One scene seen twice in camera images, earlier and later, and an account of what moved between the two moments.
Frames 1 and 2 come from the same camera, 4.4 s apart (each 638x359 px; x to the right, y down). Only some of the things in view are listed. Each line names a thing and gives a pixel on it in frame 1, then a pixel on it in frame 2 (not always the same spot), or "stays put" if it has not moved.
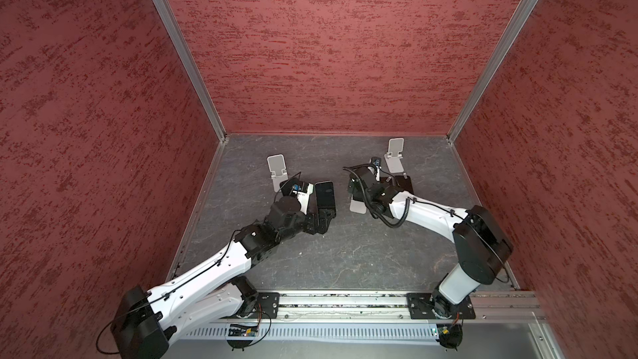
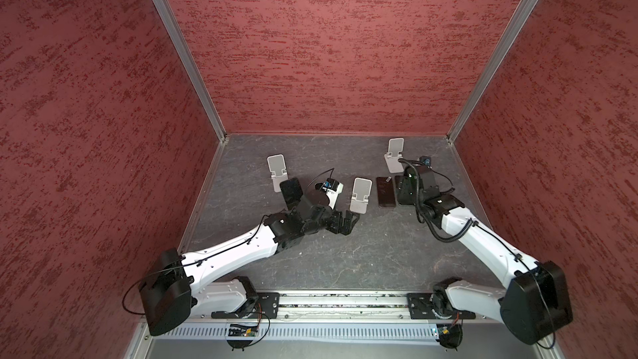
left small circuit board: x=242 y=331 stays put
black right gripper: x=353 y=190 -> x=408 y=184
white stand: x=277 y=168 stays put
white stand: x=394 y=156 stays put
